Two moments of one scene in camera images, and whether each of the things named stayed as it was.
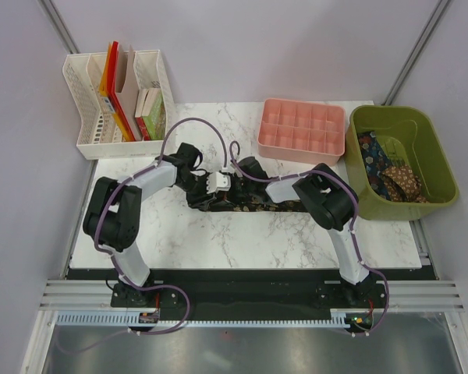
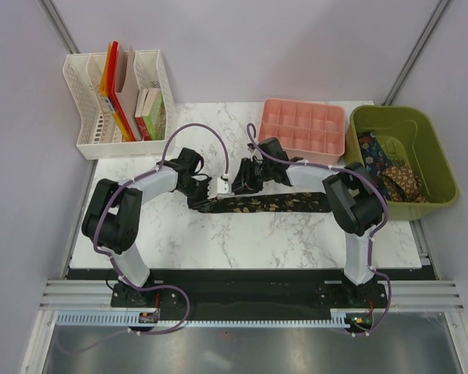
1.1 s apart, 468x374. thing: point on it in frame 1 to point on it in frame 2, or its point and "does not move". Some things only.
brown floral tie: (402, 185) does not move
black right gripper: (236, 178) to (243, 182)
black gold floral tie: (249, 205) does not move
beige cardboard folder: (125, 89) does not move
